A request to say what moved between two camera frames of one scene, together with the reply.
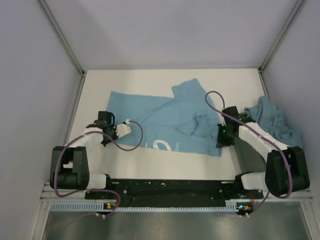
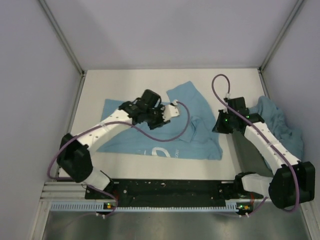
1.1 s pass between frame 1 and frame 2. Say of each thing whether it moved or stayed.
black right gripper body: moved
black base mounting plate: stayed
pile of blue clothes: stayed
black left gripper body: moved
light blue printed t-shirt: moved
